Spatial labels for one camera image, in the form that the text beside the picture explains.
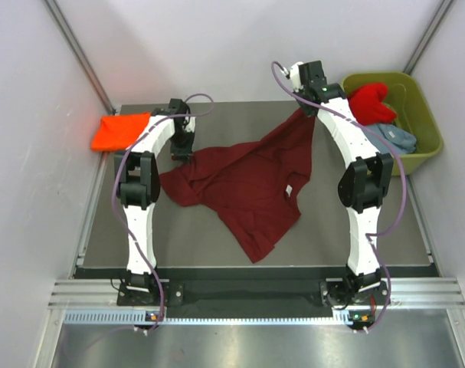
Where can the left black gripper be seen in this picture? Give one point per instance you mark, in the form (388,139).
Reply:
(182,154)

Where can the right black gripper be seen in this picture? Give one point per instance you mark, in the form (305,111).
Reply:
(308,112)

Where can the dark red t shirt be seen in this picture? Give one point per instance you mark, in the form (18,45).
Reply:
(253,186)

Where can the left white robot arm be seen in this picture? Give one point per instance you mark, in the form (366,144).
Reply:
(137,189)

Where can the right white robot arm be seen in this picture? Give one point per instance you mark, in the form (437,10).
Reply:
(363,185)

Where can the bright red t shirt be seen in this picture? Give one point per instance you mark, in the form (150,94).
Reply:
(366,104)

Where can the orange folded t shirt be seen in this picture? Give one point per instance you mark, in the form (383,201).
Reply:
(119,132)

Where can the green plastic bin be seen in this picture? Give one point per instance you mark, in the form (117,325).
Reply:
(414,115)

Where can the blue t shirt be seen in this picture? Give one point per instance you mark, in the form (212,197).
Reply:
(401,141)

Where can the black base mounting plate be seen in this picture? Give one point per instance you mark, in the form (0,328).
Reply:
(335,296)

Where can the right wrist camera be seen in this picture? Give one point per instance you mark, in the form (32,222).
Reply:
(293,74)

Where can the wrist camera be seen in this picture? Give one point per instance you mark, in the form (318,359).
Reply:
(293,74)
(189,126)

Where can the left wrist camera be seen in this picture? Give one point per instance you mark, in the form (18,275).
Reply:
(189,126)

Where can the grey slotted cable duct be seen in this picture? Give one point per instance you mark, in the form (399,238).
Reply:
(148,318)

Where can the aluminium frame rail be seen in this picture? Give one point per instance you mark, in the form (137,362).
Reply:
(410,293)

